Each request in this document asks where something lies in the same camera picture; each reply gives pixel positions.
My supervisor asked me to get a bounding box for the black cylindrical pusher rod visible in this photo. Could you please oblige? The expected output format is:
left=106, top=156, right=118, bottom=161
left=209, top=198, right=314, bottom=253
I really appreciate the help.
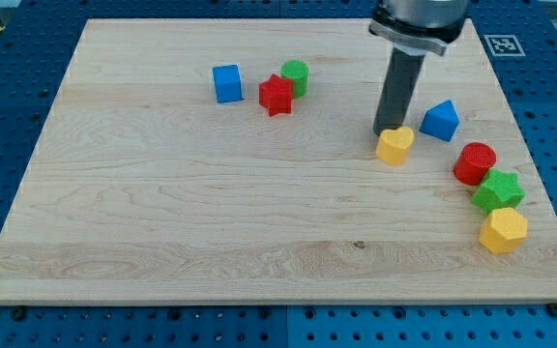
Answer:
left=372, top=47, right=424, bottom=135

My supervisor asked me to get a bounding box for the yellow heart block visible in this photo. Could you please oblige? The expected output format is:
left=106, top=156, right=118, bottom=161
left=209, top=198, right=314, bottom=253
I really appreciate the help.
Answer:
left=375, top=126, right=415, bottom=165

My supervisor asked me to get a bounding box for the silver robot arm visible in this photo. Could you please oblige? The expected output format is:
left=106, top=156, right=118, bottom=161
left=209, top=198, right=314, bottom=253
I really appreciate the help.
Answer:
left=368, top=0, right=469, bottom=135

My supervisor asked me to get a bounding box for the blue triangle block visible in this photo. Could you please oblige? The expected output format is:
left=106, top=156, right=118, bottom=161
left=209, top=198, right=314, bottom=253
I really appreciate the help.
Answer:
left=419, top=100, right=459, bottom=142

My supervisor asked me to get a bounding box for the white fiducial marker tag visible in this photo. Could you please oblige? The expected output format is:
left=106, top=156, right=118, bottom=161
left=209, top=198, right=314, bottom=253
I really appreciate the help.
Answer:
left=484, top=34, right=525, bottom=57

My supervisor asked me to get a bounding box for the green cylinder block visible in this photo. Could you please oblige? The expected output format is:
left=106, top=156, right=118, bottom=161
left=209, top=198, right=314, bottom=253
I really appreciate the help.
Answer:
left=280, top=60, right=309, bottom=99

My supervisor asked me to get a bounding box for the red cylinder block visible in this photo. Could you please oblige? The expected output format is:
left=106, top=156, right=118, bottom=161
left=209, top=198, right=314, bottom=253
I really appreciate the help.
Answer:
left=453, top=142, right=497, bottom=186

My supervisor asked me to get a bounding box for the red star block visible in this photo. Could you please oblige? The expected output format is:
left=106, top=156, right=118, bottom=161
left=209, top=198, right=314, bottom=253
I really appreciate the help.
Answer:
left=258, top=74, right=293, bottom=117

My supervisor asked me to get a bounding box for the green star block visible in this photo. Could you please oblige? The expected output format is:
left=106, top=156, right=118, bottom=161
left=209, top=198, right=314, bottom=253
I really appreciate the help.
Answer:
left=471, top=168, right=525, bottom=213

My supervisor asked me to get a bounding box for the blue cube block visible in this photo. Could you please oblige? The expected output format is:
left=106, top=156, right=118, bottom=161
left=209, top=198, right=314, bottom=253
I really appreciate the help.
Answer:
left=212, top=65, right=243, bottom=103

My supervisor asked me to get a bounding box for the yellow hexagon block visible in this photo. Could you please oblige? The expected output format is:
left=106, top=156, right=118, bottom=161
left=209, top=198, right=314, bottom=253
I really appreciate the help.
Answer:
left=479, top=207, right=529, bottom=254

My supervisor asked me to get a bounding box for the wooden board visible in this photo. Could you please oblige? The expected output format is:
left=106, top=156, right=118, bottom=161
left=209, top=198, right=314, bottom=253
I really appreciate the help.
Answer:
left=0, top=19, right=557, bottom=305

